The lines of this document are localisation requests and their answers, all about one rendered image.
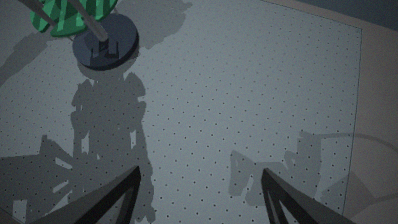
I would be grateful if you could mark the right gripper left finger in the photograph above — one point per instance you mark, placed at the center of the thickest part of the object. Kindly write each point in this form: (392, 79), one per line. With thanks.
(91, 207)

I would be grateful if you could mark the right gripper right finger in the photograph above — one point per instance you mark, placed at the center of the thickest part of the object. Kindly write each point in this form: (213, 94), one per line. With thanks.
(302, 207)

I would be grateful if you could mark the grey perforated base plate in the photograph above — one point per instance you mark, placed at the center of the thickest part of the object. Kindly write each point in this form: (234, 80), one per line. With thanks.
(216, 91)

